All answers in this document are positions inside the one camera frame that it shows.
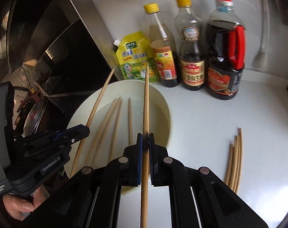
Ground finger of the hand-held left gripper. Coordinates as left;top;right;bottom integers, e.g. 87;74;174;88
15;134;75;157
48;124;90;140

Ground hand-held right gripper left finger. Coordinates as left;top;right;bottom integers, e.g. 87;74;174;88
19;133;144;228

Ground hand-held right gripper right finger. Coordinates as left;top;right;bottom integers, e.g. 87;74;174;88
147;133;269;228

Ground slender wooden chopstick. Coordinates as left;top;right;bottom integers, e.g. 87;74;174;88
109;99;123;157
92;97;122;168
85;98;118;167
70;68;115;178
128;98;133;146
140;66;150;228

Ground white round bowl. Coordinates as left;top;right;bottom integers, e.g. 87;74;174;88
63;80;172;228

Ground bunch of wooden chopsticks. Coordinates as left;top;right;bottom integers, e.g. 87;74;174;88
223;128;243;193

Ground person's left hand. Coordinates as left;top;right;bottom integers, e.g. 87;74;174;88
3;185;49;220

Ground black cooktop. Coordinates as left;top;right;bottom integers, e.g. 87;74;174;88
48;89;99;124

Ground steel pot with lid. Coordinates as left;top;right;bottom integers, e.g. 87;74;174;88
14;93;50;138

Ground yellow-cap vinegar bottle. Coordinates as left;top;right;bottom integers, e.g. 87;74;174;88
144;3;180;88

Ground yellow seasoning pouch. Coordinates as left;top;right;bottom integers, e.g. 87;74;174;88
114;31;159;83

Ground yellow-cap soy sauce bottle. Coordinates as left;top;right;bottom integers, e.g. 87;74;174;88
174;0;205;91

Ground steel range hood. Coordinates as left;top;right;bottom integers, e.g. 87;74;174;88
0;0;119;95

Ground large red-handled soy sauce bottle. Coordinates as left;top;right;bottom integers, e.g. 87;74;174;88
206;0;245;100

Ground white hose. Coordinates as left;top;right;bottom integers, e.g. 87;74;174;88
252;0;273;70

